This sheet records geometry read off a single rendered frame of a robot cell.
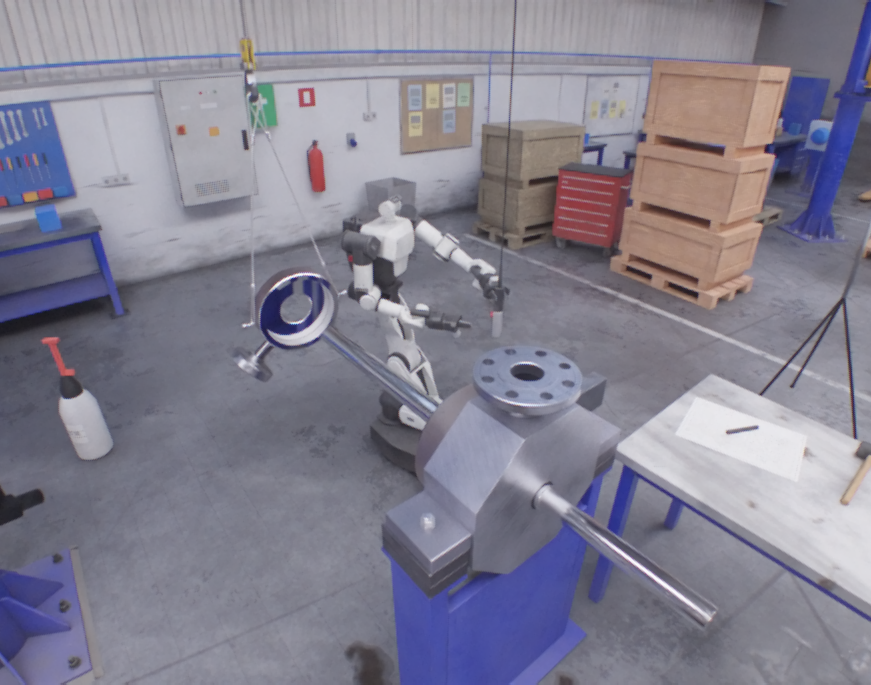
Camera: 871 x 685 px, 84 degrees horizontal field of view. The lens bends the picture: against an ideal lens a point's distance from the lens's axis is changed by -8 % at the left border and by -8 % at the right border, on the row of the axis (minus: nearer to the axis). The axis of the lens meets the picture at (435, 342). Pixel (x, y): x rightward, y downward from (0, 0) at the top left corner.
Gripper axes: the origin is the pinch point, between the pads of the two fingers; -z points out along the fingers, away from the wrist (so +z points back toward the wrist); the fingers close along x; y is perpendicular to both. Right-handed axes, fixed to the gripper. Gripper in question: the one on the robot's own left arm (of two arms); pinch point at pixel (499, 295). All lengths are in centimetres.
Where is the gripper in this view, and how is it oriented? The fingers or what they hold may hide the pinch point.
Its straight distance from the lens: 239.0
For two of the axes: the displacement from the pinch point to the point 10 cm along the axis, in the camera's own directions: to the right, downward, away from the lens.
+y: 0.0, -8.7, -5.0
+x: -9.8, 1.0, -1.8
